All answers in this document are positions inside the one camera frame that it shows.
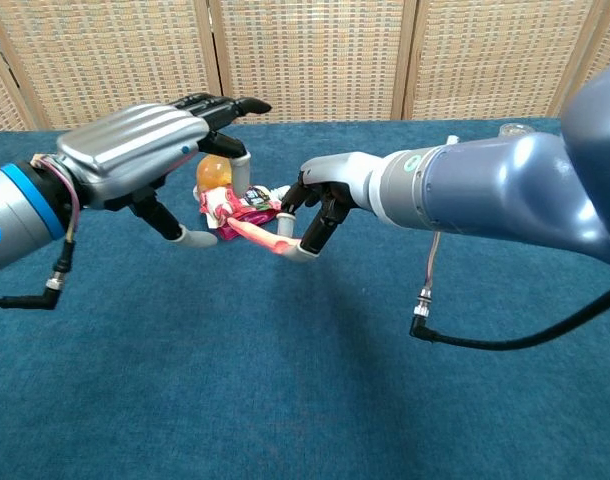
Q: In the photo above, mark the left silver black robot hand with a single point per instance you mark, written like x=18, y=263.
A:
x=130, y=145

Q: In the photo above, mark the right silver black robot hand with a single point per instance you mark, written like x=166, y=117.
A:
x=340, y=175

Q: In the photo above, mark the thin pink strip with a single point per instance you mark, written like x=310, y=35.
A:
x=257, y=235

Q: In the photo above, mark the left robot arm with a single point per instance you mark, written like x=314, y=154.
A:
x=20, y=215

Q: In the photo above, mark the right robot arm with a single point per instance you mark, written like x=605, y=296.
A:
x=510, y=190

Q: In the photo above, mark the orange round jelly cup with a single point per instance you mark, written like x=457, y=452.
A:
x=214, y=172

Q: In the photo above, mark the pink drink pouch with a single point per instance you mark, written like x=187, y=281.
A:
x=235, y=205

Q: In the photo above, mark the clear glass cup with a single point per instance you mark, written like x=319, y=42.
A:
x=516, y=130

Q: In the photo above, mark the blue felt table cloth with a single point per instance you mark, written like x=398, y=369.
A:
x=235, y=375

